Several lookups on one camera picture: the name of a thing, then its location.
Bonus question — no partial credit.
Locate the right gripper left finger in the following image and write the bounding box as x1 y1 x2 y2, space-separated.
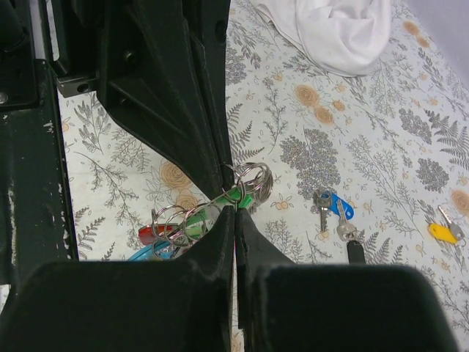
1 207 235 351

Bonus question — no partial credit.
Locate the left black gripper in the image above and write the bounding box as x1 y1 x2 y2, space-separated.
40 0 226 201

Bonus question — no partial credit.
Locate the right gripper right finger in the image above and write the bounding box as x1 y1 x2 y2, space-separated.
234 209 458 351

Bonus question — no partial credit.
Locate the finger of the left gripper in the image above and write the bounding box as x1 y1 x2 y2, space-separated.
179 1 234 191

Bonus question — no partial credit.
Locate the green tag key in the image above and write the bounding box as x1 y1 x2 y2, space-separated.
180 186 254 241

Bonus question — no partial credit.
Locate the black tag key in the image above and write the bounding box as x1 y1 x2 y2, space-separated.
336 199 366 265

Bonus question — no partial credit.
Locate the blue tag key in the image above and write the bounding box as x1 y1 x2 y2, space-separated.
314 191 355 232

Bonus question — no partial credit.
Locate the white crumpled cloth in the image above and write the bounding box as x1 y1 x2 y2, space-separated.
251 0 392 77

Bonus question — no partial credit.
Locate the floral table mat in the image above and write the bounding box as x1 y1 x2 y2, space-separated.
60 1 468 351

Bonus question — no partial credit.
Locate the yellow tag key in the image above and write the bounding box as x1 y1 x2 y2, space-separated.
429 205 465 245

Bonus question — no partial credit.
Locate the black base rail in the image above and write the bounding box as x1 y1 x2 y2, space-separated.
1 1 78 287

